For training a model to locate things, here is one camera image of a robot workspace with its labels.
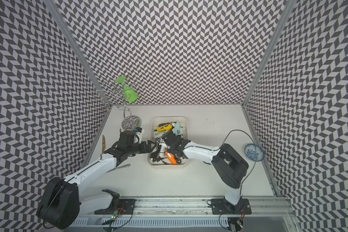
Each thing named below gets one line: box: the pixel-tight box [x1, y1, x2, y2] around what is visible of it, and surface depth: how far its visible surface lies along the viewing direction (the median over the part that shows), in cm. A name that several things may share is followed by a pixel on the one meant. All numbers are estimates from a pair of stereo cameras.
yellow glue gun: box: [154, 123, 173, 132], surface depth 101 cm
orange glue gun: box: [164, 151, 178, 165], surface depth 88 cm
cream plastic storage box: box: [146, 116, 189, 166], surface depth 90 cm
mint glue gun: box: [173, 120, 184, 136], surface depth 100 cm
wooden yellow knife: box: [101, 134, 106, 154], surface depth 97 cm
